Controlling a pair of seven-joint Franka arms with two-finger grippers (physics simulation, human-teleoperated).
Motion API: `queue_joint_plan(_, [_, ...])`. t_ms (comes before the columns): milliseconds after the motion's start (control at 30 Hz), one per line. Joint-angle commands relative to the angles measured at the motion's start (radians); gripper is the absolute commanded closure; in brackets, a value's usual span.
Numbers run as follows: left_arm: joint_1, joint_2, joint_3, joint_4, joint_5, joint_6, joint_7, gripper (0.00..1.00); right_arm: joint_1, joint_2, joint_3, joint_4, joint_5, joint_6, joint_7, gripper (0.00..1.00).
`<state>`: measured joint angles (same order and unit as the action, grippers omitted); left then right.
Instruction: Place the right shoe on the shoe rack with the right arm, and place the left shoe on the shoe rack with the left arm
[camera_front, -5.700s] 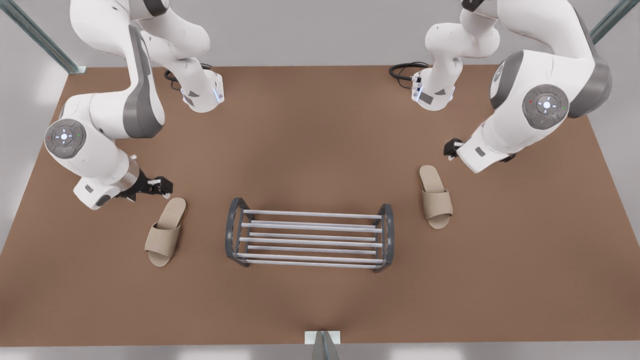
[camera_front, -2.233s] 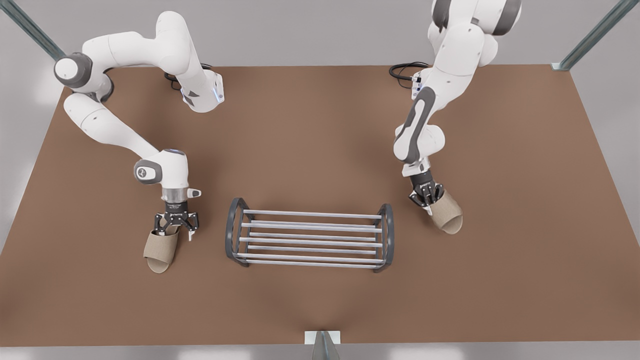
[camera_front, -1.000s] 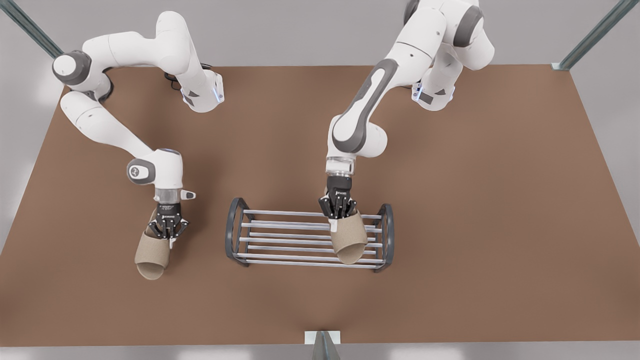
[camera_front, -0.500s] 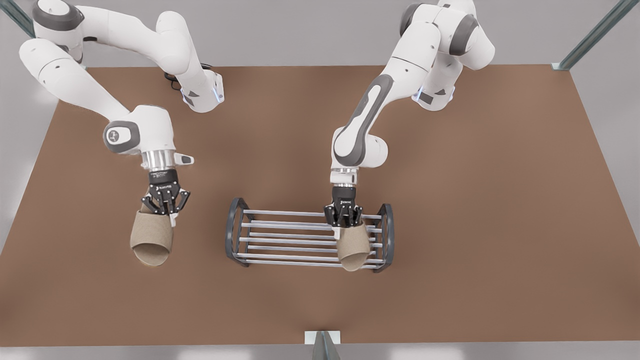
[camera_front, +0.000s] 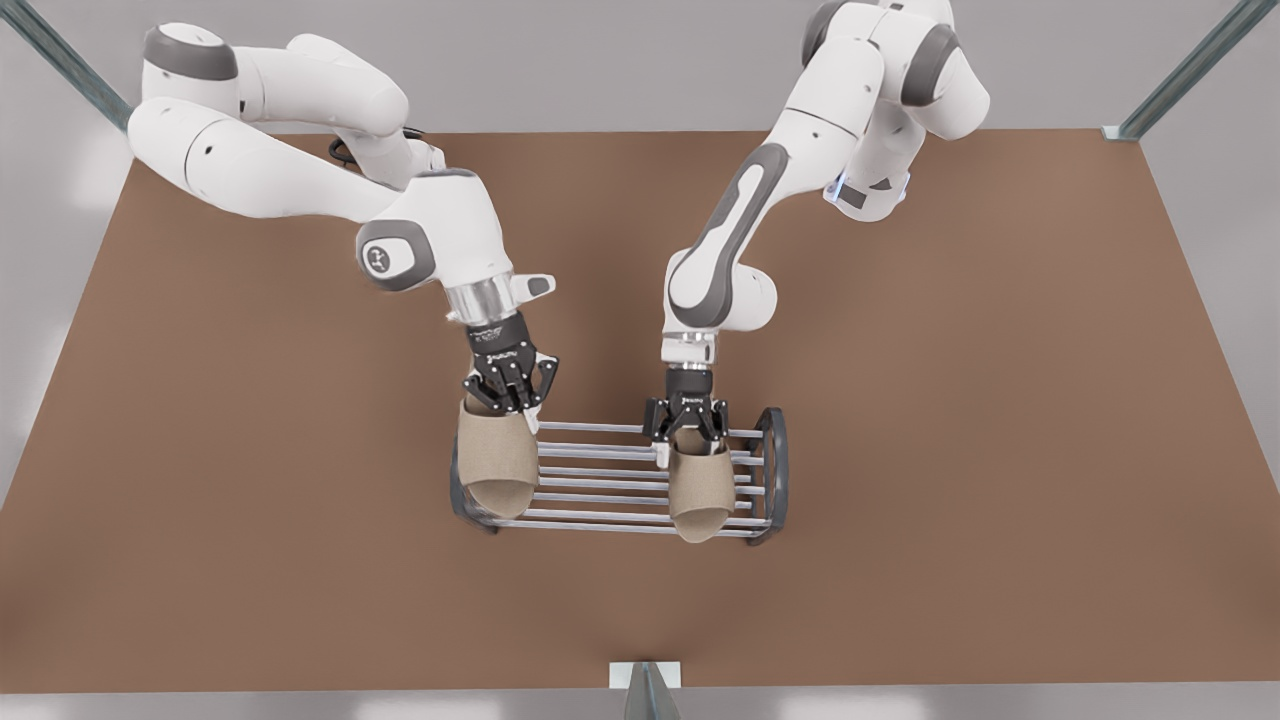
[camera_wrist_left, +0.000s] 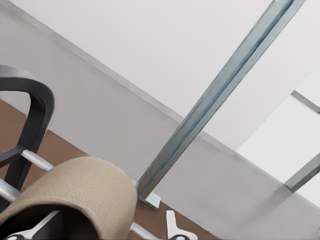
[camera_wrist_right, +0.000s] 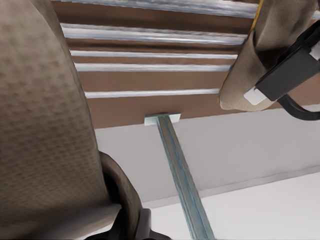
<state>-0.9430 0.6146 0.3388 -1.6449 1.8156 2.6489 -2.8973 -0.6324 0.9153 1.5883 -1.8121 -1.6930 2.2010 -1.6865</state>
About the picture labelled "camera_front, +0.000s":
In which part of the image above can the black cable loop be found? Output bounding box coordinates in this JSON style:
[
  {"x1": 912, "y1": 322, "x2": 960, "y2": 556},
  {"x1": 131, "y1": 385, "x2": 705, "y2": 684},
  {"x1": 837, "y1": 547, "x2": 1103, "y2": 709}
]
[{"x1": 328, "y1": 126, "x2": 429, "y2": 171}]

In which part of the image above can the tan slipper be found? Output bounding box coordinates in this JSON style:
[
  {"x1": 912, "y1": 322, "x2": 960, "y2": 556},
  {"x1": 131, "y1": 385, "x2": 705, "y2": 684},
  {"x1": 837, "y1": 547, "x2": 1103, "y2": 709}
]
[
  {"x1": 456, "y1": 397, "x2": 542, "y2": 521},
  {"x1": 666, "y1": 427, "x2": 740, "y2": 545}
]

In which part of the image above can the silver frame post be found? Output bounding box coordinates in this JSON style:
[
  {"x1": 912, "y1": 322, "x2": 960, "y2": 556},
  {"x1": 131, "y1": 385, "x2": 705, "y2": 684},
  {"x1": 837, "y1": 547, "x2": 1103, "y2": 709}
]
[
  {"x1": 0, "y1": 0, "x2": 134, "y2": 132},
  {"x1": 609, "y1": 660, "x2": 683, "y2": 720},
  {"x1": 1101, "y1": 0, "x2": 1280, "y2": 143}
]

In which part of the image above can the metal shoe rack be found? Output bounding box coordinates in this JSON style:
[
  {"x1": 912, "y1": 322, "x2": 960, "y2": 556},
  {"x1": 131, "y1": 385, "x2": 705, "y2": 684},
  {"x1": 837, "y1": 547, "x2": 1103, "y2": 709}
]
[{"x1": 449, "y1": 406, "x2": 789, "y2": 547}]

